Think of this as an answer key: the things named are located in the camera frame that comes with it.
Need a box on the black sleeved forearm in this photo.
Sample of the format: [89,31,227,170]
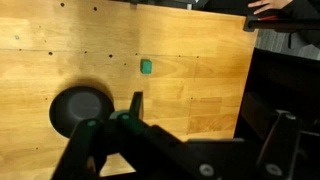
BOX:
[279,0,320,49]

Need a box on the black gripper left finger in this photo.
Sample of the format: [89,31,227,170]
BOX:
[51,91,158,180]

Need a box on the green block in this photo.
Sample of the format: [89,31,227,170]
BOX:
[140,59,154,75]

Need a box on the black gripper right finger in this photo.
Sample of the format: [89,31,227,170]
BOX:
[255,110,302,180]

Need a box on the black metal bar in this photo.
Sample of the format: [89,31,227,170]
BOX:
[243,14,320,34]

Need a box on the person's bare hand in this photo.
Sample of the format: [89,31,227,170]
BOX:
[248,0,294,15]

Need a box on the black bowl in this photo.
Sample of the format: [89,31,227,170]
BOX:
[48,86,116,139]

